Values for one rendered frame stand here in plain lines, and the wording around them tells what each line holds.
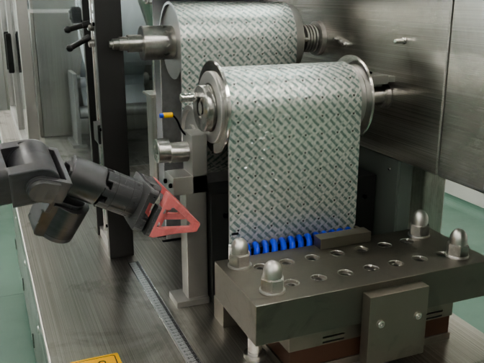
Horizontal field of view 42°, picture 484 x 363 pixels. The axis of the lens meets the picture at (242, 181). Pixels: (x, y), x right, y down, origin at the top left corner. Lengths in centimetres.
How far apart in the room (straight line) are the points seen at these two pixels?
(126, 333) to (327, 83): 52
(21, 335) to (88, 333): 191
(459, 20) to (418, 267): 37
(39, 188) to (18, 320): 228
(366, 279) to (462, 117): 29
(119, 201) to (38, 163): 13
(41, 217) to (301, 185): 41
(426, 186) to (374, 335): 51
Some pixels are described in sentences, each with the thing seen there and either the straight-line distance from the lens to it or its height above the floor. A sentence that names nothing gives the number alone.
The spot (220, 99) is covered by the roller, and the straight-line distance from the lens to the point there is 96.
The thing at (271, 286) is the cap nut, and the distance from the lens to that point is 87.
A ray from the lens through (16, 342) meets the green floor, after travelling 294.
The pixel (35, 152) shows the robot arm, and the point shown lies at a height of 122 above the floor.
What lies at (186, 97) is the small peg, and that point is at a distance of 101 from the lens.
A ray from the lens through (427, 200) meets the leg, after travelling 138.
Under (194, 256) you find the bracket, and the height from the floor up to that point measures 99.
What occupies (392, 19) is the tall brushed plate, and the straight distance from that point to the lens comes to 115.
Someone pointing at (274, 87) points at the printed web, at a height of 128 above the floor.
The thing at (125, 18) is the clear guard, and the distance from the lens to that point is 196.
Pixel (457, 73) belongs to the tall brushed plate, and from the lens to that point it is 102.
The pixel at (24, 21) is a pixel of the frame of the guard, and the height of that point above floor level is 135.
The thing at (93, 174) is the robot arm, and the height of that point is 118.
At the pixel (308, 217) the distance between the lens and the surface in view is 107.
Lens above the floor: 142
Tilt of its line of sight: 17 degrees down
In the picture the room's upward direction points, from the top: straight up
